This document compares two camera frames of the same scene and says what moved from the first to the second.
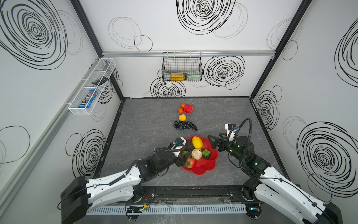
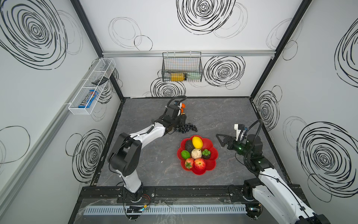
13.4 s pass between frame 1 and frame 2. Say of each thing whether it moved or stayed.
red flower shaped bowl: stayed
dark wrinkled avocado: stayed
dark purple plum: stayed
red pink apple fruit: moved
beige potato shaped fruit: stayed
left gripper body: moved
